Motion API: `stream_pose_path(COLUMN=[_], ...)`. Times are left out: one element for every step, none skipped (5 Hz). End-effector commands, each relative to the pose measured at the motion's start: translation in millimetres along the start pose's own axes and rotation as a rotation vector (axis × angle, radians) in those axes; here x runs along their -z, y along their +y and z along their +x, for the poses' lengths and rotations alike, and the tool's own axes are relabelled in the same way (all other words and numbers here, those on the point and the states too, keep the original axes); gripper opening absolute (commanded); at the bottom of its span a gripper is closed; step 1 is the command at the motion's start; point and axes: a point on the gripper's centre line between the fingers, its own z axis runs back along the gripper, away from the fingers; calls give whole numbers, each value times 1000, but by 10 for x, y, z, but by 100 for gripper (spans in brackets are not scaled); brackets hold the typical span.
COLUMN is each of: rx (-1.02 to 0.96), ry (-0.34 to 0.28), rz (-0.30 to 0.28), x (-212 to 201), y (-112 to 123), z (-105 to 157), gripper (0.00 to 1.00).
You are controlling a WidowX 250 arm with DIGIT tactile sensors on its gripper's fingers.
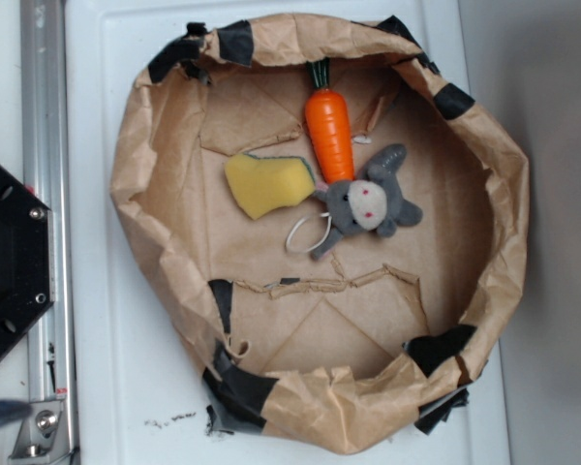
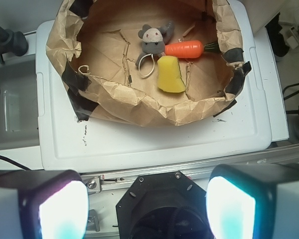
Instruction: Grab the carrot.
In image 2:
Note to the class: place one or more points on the white plastic bin lid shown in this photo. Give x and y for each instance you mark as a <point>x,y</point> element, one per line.
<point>257,119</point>

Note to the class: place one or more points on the black clamp stand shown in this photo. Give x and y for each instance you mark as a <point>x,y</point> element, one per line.
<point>12,42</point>

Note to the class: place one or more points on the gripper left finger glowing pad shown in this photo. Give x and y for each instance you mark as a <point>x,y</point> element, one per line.
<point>40,204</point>

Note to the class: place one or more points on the aluminium extrusion rail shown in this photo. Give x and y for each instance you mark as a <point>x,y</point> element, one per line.
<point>201,169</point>

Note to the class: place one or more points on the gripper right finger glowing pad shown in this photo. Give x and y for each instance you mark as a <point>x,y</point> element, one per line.
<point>254,201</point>

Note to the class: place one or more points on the yellow sponge piece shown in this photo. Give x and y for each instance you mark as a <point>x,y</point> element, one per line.
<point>169,75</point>

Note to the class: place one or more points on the crumpled brown paper bag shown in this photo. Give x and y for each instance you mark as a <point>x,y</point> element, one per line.
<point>94,46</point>

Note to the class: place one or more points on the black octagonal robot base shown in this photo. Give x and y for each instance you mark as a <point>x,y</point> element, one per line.
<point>163,206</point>

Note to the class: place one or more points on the clear plastic container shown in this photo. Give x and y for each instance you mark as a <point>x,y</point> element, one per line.
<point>20,111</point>

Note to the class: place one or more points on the orange plastic carrot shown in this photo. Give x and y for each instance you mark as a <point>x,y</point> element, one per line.
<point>191,49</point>

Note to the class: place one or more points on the grey plush mouse toy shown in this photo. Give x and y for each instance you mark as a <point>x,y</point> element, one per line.
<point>154,40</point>

